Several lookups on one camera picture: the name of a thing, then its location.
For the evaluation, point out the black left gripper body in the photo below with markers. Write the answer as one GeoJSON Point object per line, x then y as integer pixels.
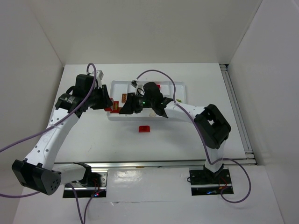
{"type": "Point", "coordinates": [103, 97]}

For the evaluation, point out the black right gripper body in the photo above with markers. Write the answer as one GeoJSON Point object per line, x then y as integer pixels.
{"type": "Point", "coordinates": [130, 104]}

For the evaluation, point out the red arched lego block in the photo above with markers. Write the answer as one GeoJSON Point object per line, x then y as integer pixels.
{"type": "Point", "coordinates": [110, 106]}

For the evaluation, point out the orange lego plate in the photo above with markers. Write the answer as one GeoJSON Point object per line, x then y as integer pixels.
{"type": "Point", "coordinates": [115, 108]}
{"type": "Point", "coordinates": [124, 98]}

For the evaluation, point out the white lego plate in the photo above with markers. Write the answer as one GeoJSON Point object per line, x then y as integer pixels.
{"type": "Point", "coordinates": [152, 114]}

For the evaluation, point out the red curved lego brick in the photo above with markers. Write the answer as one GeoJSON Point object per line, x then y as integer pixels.
{"type": "Point", "coordinates": [144, 129]}

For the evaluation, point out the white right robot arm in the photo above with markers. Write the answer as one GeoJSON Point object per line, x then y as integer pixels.
{"type": "Point", "coordinates": [212, 127]}

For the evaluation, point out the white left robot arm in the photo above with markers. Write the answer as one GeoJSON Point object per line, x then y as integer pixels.
{"type": "Point", "coordinates": [38, 170]}

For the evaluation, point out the white compartment tray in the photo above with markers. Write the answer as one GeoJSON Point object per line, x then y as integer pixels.
{"type": "Point", "coordinates": [166, 88]}

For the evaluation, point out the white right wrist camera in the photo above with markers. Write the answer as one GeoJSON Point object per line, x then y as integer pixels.
{"type": "Point", "coordinates": [136, 84]}

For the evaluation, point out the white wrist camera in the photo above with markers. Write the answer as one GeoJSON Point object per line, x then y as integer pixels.
{"type": "Point", "coordinates": [99, 76]}
{"type": "Point", "coordinates": [136, 84]}

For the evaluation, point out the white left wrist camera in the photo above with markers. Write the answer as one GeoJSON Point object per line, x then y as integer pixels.
{"type": "Point", "coordinates": [99, 76]}

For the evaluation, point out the aluminium side rail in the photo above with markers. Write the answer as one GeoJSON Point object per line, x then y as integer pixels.
{"type": "Point", "coordinates": [237, 114]}

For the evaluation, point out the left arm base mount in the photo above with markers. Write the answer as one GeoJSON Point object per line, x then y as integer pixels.
{"type": "Point", "coordinates": [96, 185]}

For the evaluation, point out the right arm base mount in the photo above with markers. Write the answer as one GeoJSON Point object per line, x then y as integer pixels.
{"type": "Point", "coordinates": [201, 185]}

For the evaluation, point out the aluminium front rail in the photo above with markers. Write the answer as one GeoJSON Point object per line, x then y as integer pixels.
{"type": "Point", "coordinates": [146, 164]}

